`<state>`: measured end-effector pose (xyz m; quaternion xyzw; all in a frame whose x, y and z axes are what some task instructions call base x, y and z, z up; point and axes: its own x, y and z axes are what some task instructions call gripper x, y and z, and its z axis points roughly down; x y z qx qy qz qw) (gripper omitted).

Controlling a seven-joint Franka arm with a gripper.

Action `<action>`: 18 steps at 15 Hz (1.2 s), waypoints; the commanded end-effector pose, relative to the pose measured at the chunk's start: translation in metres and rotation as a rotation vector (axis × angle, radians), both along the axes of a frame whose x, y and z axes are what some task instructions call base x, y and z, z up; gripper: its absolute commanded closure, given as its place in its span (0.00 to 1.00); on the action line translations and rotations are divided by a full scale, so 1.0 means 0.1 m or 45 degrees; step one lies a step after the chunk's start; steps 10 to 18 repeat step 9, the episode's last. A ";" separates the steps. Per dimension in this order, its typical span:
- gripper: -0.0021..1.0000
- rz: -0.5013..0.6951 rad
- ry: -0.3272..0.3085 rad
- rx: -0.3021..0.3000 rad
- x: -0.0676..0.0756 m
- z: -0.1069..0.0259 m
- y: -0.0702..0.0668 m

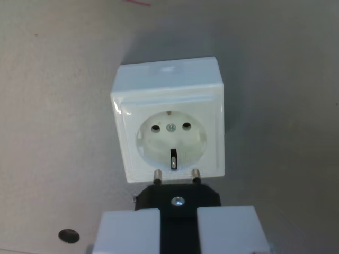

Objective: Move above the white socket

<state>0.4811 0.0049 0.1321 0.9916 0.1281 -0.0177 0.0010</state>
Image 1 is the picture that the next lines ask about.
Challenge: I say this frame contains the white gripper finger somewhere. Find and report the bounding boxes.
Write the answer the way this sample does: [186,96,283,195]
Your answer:
[92,208,162,254]
[197,206,271,254]

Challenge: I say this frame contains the black two-pin power plug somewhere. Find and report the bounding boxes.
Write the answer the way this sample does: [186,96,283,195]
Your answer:
[133,168,222,254]

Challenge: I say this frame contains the white wall socket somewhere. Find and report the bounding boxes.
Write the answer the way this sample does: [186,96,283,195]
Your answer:
[109,56,226,184]

